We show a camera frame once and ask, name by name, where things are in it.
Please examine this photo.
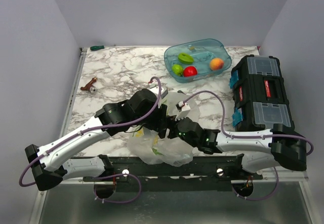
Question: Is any clear plastic bag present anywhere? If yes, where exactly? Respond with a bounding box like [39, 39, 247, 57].
[127, 92, 200, 167]

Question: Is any green fake fruit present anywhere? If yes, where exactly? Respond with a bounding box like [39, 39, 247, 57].
[172, 64, 184, 77]

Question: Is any red fake fruit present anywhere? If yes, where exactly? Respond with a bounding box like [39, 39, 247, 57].
[183, 66, 198, 77]

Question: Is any green fake starfruit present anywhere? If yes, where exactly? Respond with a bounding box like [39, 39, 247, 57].
[178, 53, 194, 64]

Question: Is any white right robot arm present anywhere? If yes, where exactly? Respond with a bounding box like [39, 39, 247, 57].
[166, 117, 307, 179]

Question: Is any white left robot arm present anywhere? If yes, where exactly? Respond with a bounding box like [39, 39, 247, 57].
[25, 86, 168, 191]

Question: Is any orange fake peach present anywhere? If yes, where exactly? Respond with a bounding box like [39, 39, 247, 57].
[209, 58, 224, 71]

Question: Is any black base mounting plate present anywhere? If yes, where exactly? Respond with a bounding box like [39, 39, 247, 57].
[77, 154, 261, 193]

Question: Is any brown metal-tipped tool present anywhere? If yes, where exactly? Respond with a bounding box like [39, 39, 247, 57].
[80, 77, 97, 93]

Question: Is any black tool box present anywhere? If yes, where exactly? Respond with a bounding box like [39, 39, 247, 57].
[229, 55, 295, 132]

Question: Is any teal plastic tray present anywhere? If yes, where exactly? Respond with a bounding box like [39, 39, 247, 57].
[164, 39, 232, 83]

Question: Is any green handled screwdriver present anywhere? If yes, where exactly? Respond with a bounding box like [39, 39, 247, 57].
[90, 44, 116, 51]

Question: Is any aluminium side rail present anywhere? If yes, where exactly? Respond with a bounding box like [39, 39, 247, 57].
[59, 48, 88, 138]

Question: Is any aluminium front rail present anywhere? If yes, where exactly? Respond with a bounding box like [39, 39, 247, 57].
[60, 169, 309, 184]

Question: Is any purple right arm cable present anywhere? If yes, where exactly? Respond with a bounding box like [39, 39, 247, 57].
[179, 90, 314, 201]

